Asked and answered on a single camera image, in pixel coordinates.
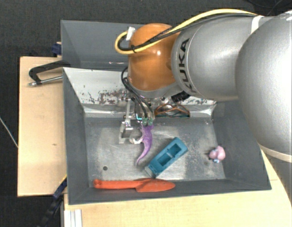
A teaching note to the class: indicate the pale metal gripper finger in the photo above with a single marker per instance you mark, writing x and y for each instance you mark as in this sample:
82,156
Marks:
129,126
122,136

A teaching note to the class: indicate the purple toy dinosaur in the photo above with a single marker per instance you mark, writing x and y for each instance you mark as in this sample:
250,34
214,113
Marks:
148,138

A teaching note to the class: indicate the grey metal bin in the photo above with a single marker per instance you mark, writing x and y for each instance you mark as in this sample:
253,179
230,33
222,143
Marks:
113,159

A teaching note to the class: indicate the brown sunglasses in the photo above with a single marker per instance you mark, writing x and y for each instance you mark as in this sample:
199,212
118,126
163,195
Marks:
172,110

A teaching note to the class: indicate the teal plastic rectangular holder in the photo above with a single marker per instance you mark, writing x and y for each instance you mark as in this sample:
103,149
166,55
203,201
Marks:
167,157

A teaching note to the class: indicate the red-orange plastic trowel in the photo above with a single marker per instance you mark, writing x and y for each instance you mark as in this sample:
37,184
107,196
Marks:
146,185

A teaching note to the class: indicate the pale wood flat board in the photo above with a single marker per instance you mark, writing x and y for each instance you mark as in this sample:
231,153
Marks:
39,131

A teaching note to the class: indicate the pink toy animal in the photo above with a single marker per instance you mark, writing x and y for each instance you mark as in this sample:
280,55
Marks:
218,153

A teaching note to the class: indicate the black cylinder on white bracket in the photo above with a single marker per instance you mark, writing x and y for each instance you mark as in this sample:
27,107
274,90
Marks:
180,96

